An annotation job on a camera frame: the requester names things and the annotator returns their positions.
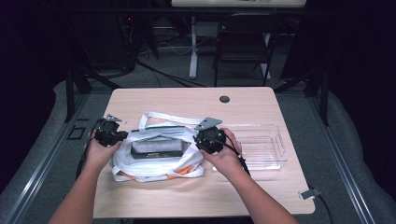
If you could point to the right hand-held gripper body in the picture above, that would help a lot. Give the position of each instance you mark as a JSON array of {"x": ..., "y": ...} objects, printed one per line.
[{"x": 210, "y": 138}]

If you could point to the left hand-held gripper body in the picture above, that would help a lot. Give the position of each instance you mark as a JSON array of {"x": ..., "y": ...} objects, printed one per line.
[{"x": 107, "y": 133}]

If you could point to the long black box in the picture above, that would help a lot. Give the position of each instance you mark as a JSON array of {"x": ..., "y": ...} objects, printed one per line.
[{"x": 157, "y": 154}]

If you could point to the white tote bag colour patches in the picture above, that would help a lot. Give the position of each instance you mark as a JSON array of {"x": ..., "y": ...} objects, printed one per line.
[{"x": 155, "y": 169}]

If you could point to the clear plastic tray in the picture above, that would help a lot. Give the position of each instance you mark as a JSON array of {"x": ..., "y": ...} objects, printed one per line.
[{"x": 264, "y": 146}]

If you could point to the person's left hand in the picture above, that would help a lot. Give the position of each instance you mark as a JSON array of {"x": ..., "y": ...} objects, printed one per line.
[{"x": 99, "y": 154}]

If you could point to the person's right hand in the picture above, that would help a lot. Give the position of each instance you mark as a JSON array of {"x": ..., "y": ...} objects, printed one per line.
[{"x": 225, "y": 157}]

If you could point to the dark round table grommet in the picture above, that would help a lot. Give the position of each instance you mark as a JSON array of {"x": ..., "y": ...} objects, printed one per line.
[{"x": 224, "y": 99}]

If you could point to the black metal stand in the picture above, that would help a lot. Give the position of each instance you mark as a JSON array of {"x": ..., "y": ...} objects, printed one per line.
[
  {"x": 71, "y": 93},
  {"x": 324, "y": 96}
]

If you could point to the white desk leg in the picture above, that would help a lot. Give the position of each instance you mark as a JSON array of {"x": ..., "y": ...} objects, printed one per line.
[{"x": 193, "y": 53}]

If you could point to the dark cabinet with red light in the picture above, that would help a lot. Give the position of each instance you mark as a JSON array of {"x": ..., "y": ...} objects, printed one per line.
[{"x": 102, "y": 40}]

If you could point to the black folding chair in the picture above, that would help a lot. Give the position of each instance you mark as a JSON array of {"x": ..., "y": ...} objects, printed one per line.
[{"x": 246, "y": 37}]

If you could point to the grey metal table clip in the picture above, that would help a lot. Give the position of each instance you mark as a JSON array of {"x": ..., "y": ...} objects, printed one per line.
[{"x": 309, "y": 193}]

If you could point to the light background desk top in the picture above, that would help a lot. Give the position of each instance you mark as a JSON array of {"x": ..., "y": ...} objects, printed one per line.
[{"x": 238, "y": 3}]

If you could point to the aluminium floor rail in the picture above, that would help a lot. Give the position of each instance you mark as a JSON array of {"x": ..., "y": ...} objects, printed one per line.
[
  {"x": 37, "y": 174},
  {"x": 345, "y": 174}
]

